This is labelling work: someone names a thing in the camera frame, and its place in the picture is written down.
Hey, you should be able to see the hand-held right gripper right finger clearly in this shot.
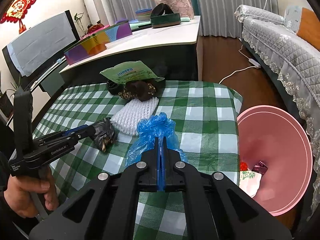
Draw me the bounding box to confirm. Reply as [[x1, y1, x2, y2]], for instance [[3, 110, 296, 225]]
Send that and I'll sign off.
[[162, 136, 293, 240]]

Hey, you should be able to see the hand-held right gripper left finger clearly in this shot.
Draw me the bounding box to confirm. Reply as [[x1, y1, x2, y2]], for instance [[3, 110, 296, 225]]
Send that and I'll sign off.
[[29, 137, 163, 240]]

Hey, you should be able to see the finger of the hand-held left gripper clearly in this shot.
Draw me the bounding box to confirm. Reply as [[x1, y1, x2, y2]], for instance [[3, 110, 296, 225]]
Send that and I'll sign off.
[[34, 125, 97, 143], [64, 129, 98, 144]]

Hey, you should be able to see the black plastic wrapper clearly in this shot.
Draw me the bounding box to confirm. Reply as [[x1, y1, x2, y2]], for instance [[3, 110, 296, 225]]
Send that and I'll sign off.
[[91, 117, 118, 152]]

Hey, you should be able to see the blue plastic bag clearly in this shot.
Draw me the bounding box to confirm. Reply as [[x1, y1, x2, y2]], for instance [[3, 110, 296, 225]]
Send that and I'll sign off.
[[125, 112, 188, 167]]

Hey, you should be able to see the white foam fruit net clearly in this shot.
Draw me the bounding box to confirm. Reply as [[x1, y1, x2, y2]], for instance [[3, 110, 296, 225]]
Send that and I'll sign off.
[[111, 98, 160, 135]]

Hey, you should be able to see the black ribbed wrapper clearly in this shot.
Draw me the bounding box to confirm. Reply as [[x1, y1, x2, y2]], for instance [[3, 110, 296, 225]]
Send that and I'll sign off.
[[107, 81, 125, 95]]

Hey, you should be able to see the dark brown patterned cloth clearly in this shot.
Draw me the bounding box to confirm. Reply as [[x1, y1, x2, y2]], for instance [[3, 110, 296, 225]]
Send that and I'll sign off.
[[119, 80, 157, 102]]

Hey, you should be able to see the green snack packet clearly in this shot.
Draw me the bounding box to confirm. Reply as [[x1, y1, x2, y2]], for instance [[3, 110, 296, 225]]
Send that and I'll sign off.
[[100, 60, 165, 85]]

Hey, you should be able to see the white printed plastic bag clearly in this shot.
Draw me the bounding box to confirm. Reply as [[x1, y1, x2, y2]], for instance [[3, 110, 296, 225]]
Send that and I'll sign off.
[[239, 170, 262, 198]]

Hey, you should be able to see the pink and black packet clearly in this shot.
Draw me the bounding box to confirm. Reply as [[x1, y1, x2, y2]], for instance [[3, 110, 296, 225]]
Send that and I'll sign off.
[[252, 160, 268, 174]]

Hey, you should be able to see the pink plastic bin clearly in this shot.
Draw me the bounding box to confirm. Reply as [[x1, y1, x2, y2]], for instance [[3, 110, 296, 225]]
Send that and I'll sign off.
[[236, 106, 313, 217]]

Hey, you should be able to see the person's left hand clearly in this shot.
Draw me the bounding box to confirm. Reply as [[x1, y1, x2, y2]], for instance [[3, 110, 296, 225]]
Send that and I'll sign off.
[[4, 169, 60, 218]]

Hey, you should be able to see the potted green plant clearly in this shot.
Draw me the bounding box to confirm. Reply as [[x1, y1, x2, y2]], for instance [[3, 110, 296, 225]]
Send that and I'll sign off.
[[0, 71, 23, 117]]

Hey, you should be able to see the grey green television cabinet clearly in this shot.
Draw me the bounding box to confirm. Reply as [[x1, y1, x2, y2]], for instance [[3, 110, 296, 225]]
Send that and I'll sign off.
[[22, 62, 68, 98]]

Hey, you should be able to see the green checked tablecloth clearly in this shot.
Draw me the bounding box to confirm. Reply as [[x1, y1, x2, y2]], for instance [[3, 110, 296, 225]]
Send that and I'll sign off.
[[32, 80, 243, 240]]

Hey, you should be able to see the white stick with blue bead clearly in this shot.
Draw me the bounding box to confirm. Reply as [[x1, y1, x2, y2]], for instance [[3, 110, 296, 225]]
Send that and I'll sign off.
[[30, 59, 63, 85]]

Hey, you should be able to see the covered television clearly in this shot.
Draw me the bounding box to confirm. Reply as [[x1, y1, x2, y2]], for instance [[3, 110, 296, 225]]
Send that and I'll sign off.
[[2, 10, 78, 90]]

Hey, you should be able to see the colourful gift box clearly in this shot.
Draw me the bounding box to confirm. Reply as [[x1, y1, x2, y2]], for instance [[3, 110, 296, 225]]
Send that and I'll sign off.
[[64, 22, 132, 65]]

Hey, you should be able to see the red brown teapot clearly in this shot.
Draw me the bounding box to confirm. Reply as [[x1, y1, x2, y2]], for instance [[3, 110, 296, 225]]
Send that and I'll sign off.
[[86, 20, 105, 34]]

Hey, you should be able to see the bamboo plant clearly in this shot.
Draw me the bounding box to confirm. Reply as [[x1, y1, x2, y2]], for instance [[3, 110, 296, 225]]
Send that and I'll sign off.
[[74, 12, 88, 37]]

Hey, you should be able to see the white topped coffee table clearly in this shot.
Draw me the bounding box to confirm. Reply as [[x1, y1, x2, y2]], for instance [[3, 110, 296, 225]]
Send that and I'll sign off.
[[59, 15, 203, 85]]

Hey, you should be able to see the mint green tray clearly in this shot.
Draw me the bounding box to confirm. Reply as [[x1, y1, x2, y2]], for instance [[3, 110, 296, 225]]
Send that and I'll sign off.
[[129, 17, 198, 30]]

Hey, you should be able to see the stack of coloured bowls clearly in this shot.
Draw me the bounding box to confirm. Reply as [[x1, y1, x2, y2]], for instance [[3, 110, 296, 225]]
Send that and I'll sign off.
[[135, 9, 153, 22]]

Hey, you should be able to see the green round tin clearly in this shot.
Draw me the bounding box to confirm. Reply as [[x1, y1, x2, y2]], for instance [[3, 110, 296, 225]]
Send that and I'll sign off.
[[150, 12, 182, 29]]

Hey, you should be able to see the black hat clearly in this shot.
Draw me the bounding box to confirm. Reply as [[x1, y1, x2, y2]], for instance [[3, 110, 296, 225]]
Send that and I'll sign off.
[[151, 3, 175, 18]]

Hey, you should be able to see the pink lace basket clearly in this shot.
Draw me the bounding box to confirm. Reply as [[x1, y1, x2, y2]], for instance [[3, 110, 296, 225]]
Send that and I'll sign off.
[[154, 0, 195, 19]]

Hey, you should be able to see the grey quilted sofa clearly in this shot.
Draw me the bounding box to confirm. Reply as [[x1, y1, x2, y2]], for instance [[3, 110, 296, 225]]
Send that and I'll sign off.
[[235, 4, 320, 220]]

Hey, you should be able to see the grey curtain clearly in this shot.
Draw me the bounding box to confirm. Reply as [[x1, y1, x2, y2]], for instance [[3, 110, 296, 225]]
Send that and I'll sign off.
[[99, 0, 265, 37]]

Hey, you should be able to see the orange cushion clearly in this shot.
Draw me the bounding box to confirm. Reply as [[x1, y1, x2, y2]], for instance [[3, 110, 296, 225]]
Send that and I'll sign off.
[[296, 7, 320, 47]]

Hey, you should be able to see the white power strip with cable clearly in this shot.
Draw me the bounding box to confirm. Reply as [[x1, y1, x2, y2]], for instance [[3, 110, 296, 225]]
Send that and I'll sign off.
[[219, 45, 253, 84]]

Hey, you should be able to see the red knot wall ornament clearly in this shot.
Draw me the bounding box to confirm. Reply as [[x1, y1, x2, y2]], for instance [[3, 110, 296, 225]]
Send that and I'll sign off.
[[0, 0, 37, 34]]

